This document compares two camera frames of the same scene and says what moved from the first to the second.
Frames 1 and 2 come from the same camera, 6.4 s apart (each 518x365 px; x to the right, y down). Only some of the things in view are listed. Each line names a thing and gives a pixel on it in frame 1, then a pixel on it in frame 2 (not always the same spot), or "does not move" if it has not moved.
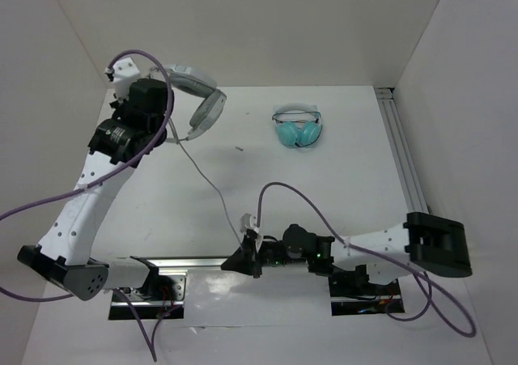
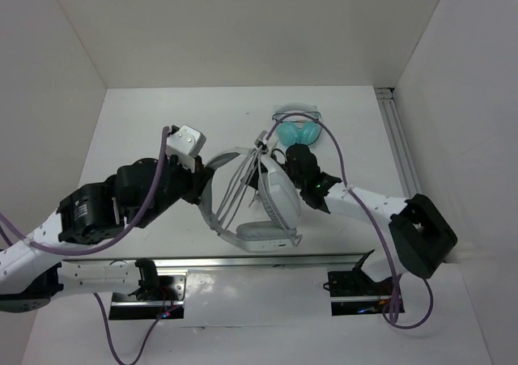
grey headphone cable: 209,180 to 239,188
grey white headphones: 211,103 to 280,199
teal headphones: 302,129 does not move
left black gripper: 118,107 to 197,181
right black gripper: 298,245 to 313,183
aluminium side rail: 409,176 does not move
